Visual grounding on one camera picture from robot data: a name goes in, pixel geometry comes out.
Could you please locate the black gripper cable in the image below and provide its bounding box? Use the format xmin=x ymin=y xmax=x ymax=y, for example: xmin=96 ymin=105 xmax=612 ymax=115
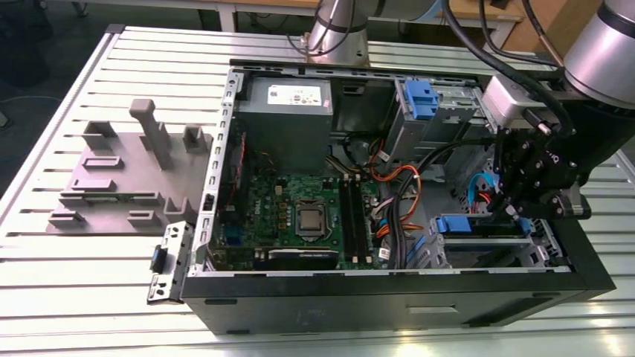
xmin=440 ymin=0 xmax=579 ymax=141

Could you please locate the metal CPU socket cover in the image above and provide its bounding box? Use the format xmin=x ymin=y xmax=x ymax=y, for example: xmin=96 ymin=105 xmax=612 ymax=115
xmin=292 ymin=200 xmax=335 ymax=241

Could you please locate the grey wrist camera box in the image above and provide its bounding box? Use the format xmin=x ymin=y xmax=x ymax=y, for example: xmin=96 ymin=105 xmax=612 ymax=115
xmin=482 ymin=77 xmax=550 ymax=129

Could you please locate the black RAM slot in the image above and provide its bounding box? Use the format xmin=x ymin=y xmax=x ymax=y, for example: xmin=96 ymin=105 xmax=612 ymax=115
xmin=339 ymin=173 xmax=361 ymax=264
xmin=351 ymin=173 xmax=373 ymax=264

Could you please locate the wooden desk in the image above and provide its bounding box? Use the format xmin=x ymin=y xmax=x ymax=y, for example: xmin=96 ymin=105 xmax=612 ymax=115
xmin=197 ymin=0 xmax=527 ymax=51

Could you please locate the silver CPU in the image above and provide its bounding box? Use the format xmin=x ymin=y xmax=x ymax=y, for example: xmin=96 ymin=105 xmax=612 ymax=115
xmin=296 ymin=210 xmax=329 ymax=231

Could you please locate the grey parts rack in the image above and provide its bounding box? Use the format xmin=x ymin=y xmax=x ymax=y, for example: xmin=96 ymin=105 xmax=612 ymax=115
xmin=47 ymin=98 xmax=215 ymax=238

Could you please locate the metal optical drive cage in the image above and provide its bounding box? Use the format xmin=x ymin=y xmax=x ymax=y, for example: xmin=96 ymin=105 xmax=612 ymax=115
xmin=385 ymin=77 xmax=498 ymax=161

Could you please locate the thin red wire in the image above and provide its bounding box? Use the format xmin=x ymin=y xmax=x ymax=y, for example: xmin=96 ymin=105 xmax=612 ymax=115
xmin=231 ymin=132 xmax=248 ymax=194

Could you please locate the grey power supply unit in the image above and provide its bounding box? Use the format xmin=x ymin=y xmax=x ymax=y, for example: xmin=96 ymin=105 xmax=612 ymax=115
xmin=232 ymin=76 xmax=335 ymax=176

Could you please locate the green motherboard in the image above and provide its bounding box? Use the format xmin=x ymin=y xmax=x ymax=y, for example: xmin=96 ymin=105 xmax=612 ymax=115
xmin=217 ymin=173 xmax=396 ymax=271

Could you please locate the black cable bundle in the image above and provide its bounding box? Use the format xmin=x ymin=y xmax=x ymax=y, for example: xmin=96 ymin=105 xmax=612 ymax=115
xmin=384 ymin=135 xmax=500 ymax=269

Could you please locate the metal expansion card bracket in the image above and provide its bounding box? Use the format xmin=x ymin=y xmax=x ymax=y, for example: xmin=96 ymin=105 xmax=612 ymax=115
xmin=145 ymin=220 xmax=196 ymax=306

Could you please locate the blue SATA wire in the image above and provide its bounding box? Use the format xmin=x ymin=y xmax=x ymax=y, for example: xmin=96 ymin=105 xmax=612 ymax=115
xmin=466 ymin=170 xmax=498 ymax=216

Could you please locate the blue drive cage latch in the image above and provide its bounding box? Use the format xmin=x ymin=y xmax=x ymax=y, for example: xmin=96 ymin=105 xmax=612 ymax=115
xmin=404 ymin=80 xmax=442 ymax=120

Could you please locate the wooden cabinet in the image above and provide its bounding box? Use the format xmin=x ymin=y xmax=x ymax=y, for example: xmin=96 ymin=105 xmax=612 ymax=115
xmin=500 ymin=0 xmax=604 ymax=68

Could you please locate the hard disk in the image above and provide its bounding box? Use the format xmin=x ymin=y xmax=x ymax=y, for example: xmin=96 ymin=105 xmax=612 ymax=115
xmin=434 ymin=214 xmax=532 ymax=239

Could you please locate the orange wire bundle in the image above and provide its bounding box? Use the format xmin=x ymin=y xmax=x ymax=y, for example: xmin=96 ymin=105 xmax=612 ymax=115
xmin=369 ymin=165 xmax=426 ymax=241

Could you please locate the red black power wire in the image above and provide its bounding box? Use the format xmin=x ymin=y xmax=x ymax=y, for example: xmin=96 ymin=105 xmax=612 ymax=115
xmin=475 ymin=187 xmax=496 ymax=216

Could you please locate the black PC case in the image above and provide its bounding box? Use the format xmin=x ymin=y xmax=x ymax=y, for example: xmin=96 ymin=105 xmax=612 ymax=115
xmin=179 ymin=57 xmax=619 ymax=335

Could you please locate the black graphics card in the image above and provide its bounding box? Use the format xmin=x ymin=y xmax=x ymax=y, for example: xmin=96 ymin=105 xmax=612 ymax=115
xmin=252 ymin=247 xmax=343 ymax=271

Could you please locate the metal disk bay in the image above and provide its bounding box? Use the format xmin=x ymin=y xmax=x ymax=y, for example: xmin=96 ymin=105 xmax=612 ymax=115
xmin=428 ymin=213 xmax=552 ymax=269

